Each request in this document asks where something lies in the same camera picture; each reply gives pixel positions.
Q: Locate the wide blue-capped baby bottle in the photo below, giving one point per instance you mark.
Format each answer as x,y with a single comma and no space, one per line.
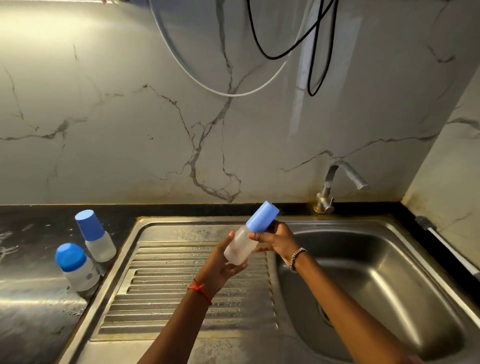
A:
77,266

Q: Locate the person's left forearm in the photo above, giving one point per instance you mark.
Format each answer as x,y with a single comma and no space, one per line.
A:
176,330

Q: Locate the red thread wristband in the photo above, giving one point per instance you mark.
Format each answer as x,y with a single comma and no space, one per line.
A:
200,289

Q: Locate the person's left thumb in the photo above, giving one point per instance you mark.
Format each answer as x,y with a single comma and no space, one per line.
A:
225,243

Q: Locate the slim blue-capped baby bottle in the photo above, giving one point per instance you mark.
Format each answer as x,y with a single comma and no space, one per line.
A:
93,234
249,234

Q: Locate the person's left hand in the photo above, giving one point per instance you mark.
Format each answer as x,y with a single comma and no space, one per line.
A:
215,268

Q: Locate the stainless steel sink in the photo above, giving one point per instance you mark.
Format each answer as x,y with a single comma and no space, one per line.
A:
262,300

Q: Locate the person's right hand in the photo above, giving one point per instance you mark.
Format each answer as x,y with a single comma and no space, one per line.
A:
281,240

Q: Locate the person's right forearm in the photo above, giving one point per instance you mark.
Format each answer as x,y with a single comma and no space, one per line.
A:
348,318

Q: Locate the chrome tap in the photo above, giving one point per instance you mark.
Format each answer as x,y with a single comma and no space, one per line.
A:
332,187

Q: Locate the person's right thumb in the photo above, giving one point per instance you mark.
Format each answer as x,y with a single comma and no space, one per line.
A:
258,236

